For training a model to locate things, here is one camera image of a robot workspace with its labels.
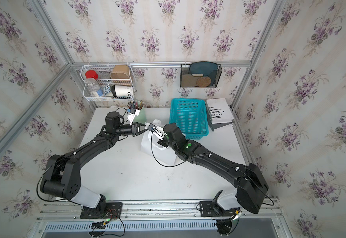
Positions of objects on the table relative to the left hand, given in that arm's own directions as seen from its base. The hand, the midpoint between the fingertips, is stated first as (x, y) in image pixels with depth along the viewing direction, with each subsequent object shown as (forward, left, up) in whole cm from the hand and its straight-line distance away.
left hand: (152, 130), depth 78 cm
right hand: (0, -6, +2) cm, 6 cm away
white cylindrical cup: (+28, +23, +4) cm, 37 cm away
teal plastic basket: (+30, -26, -22) cm, 45 cm away
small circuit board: (-39, +25, -25) cm, 53 cm away
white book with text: (+26, -45, -14) cm, 54 cm away
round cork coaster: (+36, -32, +6) cm, 49 cm away
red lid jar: (+36, +40, +11) cm, 55 cm away
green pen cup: (+30, +13, -9) cm, 34 cm away
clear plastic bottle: (+28, +38, +7) cm, 48 cm away
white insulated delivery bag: (-17, -2, +12) cm, 21 cm away
